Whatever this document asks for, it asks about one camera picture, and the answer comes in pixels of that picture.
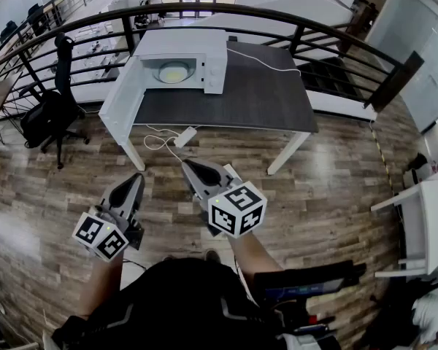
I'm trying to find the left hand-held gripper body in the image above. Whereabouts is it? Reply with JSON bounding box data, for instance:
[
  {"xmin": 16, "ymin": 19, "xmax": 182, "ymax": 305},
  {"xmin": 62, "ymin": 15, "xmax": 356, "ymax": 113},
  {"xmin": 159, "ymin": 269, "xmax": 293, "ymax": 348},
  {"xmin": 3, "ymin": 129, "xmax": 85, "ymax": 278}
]
[{"xmin": 72, "ymin": 204, "xmax": 146, "ymax": 262}]

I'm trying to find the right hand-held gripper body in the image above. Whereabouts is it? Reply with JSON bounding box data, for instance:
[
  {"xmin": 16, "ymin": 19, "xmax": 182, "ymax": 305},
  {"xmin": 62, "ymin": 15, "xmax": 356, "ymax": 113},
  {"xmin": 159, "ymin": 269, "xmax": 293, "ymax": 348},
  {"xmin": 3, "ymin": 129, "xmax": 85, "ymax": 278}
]
[{"xmin": 200, "ymin": 181, "xmax": 268, "ymax": 238}]

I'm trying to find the white plate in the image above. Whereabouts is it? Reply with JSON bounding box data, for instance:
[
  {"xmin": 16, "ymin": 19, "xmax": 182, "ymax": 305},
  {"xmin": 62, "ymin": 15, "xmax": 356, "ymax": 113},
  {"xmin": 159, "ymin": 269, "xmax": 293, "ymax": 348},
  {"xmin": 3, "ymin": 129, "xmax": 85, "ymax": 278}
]
[{"xmin": 157, "ymin": 61, "xmax": 191, "ymax": 84}]

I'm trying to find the white microwave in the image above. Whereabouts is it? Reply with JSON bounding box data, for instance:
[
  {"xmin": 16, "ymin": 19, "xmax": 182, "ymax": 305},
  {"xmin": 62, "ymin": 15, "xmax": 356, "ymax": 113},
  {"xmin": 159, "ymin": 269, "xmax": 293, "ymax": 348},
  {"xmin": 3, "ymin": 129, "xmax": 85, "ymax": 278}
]
[{"xmin": 98, "ymin": 28, "xmax": 228, "ymax": 147}]

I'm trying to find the person's left forearm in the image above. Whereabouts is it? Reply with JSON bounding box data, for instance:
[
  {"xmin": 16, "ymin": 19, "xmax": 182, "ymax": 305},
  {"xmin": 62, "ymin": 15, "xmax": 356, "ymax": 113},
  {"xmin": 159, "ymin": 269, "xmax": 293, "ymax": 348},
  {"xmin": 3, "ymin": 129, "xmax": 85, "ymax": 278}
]
[{"xmin": 78, "ymin": 252, "xmax": 125, "ymax": 319}]

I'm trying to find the person's right forearm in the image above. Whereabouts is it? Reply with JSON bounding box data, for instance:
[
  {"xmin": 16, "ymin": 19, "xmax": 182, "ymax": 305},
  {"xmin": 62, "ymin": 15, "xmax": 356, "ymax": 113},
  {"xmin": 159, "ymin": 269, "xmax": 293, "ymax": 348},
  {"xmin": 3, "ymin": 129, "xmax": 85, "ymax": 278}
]
[{"xmin": 228, "ymin": 231, "xmax": 284, "ymax": 280}]

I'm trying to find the white power strip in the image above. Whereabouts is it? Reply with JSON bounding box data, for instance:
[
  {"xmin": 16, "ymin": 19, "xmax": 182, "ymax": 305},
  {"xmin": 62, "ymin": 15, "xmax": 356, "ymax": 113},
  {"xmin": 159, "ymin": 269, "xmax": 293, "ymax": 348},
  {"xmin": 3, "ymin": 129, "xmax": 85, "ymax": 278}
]
[{"xmin": 173, "ymin": 126, "xmax": 198, "ymax": 148}]

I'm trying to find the dark table with white legs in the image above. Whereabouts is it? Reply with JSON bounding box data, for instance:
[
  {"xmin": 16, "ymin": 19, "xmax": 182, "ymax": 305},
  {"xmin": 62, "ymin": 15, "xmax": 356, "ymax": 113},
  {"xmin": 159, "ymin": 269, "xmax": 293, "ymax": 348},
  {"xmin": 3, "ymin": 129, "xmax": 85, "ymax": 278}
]
[{"xmin": 126, "ymin": 40, "xmax": 319, "ymax": 176}]

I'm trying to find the black mesh office chair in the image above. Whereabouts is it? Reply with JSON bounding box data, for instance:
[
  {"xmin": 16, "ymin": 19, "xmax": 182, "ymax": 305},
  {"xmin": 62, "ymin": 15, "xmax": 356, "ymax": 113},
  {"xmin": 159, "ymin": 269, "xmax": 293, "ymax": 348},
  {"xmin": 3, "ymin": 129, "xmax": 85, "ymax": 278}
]
[{"xmin": 20, "ymin": 33, "xmax": 92, "ymax": 170}]

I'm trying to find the person's black clothing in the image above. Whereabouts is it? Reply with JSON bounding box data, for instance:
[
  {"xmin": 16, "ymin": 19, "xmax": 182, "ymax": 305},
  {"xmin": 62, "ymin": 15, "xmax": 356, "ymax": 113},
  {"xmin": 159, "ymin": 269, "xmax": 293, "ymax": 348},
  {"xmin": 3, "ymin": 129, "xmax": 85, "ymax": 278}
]
[{"xmin": 50, "ymin": 257, "xmax": 344, "ymax": 350}]

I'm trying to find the long white table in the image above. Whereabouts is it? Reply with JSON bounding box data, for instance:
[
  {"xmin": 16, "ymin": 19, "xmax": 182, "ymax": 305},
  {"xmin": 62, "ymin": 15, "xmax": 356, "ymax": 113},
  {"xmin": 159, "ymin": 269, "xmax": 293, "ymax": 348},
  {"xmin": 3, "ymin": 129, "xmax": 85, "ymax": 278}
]
[{"xmin": 72, "ymin": 23, "xmax": 132, "ymax": 79}]

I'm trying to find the yellow black floor tape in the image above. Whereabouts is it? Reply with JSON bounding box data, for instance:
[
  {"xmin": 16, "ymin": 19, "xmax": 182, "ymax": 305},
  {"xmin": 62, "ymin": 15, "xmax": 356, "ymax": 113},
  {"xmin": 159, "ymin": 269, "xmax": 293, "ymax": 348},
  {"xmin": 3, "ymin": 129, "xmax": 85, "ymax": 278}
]
[{"xmin": 370, "ymin": 122, "xmax": 397, "ymax": 196}]

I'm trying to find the black curved metal railing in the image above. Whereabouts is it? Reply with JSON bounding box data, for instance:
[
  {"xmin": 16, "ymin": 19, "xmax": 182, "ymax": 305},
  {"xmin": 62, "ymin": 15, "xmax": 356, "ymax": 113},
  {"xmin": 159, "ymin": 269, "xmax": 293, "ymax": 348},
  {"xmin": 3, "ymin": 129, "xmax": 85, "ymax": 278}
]
[{"xmin": 0, "ymin": 1, "xmax": 424, "ymax": 123}]

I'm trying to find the black desk chair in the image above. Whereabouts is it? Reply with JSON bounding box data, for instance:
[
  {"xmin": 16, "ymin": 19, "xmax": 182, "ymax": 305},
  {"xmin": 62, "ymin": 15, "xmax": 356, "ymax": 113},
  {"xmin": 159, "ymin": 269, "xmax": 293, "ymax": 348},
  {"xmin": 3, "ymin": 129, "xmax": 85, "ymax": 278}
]
[
  {"xmin": 27, "ymin": 4, "xmax": 48, "ymax": 36},
  {"xmin": 0, "ymin": 20, "xmax": 19, "ymax": 43}
]

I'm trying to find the white side furniture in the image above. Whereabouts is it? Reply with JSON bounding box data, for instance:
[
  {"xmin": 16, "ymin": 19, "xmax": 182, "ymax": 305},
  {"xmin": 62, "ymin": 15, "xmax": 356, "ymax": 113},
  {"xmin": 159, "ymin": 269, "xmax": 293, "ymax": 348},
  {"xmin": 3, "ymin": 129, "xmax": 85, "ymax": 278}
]
[{"xmin": 370, "ymin": 162, "xmax": 438, "ymax": 280}]

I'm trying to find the wooden desk with wire legs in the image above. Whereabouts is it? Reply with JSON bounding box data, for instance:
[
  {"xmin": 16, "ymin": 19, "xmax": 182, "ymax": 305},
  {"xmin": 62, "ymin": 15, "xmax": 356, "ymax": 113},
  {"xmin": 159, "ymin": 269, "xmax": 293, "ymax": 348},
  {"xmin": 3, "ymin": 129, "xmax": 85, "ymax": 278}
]
[{"xmin": 0, "ymin": 73, "xmax": 23, "ymax": 145}]

